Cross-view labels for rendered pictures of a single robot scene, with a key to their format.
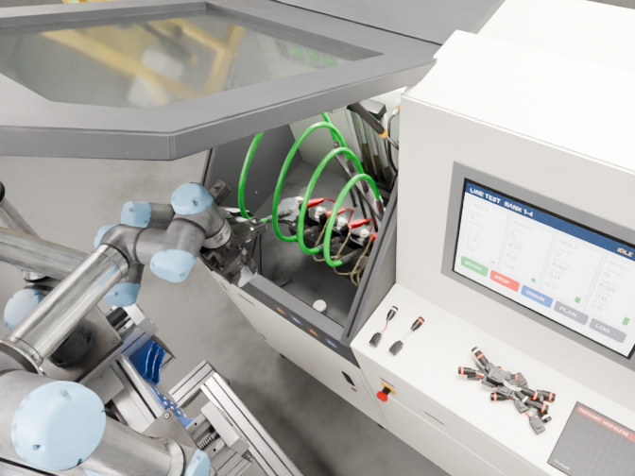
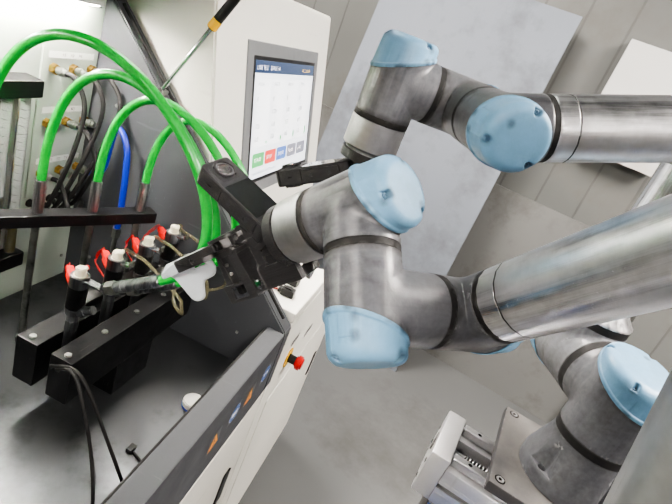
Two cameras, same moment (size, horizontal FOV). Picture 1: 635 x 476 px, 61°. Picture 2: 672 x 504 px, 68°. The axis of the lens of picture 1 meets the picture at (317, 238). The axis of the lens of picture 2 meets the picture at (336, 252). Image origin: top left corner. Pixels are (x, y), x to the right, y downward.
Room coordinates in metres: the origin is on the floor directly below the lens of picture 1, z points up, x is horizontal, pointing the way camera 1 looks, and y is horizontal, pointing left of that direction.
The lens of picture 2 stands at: (1.30, 0.66, 1.54)
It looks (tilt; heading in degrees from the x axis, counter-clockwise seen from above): 23 degrees down; 221
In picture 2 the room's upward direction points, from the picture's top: 22 degrees clockwise
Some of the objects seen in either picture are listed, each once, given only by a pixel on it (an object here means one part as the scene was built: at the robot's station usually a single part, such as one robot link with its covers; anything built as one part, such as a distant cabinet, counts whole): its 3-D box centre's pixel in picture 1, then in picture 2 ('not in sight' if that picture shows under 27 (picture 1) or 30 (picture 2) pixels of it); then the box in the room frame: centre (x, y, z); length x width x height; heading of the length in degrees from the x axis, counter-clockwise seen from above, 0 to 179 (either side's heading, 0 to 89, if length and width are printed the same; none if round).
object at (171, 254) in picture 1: (171, 249); (468, 110); (0.72, 0.28, 1.50); 0.11 x 0.11 x 0.08; 54
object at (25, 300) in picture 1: (37, 316); not in sight; (0.95, 0.77, 1.20); 0.13 x 0.12 x 0.14; 161
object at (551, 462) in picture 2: not in sight; (579, 456); (0.49, 0.59, 1.09); 0.15 x 0.15 x 0.10
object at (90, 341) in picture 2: (343, 250); (114, 336); (0.96, -0.06, 0.91); 0.34 x 0.10 x 0.15; 32
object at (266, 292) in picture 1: (271, 296); (184, 456); (0.93, 0.21, 0.87); 0.62 x 0.04 x 0.16; 32
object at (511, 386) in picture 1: (506, 386); not in sight; (0.36, -0.26, 1.01); 0.23 x 0.11 x 0.06; 32
